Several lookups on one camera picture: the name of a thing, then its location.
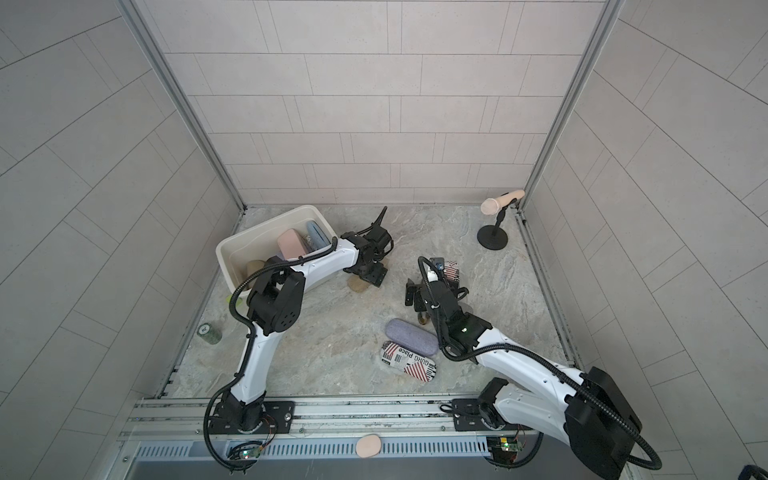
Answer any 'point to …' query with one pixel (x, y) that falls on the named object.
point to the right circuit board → (504, 449)
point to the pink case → (291, 245)
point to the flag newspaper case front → (408, 361)
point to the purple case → (412, 336)
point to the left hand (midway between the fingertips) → (374, 273)
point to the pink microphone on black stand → (495, 237)
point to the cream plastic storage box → (234, 255)
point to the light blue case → (315, 238)
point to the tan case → (357, 284)
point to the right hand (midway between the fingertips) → (420, 280)
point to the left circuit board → (244, 452)
